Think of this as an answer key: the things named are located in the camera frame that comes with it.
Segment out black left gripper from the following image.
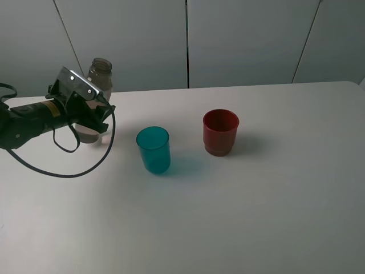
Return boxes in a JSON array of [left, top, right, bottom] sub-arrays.
[[47, 82, 115, 134]]

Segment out brown translucent plastic bottle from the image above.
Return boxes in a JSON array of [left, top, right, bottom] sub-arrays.
[[75, 58, 113, 144]]

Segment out teal translucent plastic cup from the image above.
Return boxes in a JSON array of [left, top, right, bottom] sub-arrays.
[[136, 126, 171, 174]]

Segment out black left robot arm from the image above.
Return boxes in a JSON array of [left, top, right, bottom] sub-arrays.
[[1, 80, 115, 150]]

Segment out red plastic cup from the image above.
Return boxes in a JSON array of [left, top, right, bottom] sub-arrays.
[[203, 109, 240, 157]]

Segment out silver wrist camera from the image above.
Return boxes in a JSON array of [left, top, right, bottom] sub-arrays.
[[56, 67, 102, 101]]

